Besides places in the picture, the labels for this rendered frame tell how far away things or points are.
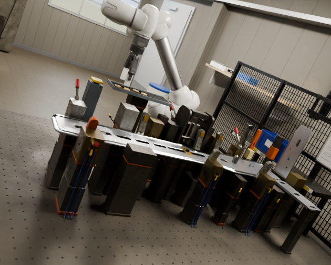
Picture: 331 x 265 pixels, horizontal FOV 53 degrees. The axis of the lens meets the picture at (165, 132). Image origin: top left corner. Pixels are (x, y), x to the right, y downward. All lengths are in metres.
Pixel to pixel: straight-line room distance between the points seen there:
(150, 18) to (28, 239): 1.15
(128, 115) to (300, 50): 3.50
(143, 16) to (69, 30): 6.50
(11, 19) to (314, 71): 5.26
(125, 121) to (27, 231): 0.71
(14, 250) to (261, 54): 4.57
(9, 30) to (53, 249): 6.10
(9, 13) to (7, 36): 0.41
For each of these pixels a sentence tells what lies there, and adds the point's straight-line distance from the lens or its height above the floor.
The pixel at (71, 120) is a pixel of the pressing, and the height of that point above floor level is 1.00.
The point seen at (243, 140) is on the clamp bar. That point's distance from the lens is 2.17.
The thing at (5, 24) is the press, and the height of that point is 0.51.
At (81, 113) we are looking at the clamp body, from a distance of 1.65.
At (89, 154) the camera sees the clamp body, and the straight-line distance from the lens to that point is 1.33.
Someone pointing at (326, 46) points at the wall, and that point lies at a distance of 4.70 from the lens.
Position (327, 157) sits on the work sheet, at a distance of 2.44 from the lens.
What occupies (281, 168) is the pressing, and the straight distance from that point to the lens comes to 2.28.
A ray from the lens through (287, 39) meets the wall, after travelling 5.08.
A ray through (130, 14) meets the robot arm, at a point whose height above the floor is 1.53.
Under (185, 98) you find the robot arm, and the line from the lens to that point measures 2.43.
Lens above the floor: 1.52
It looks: 15 degrees down
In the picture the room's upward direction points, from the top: 24 degrees clockwise
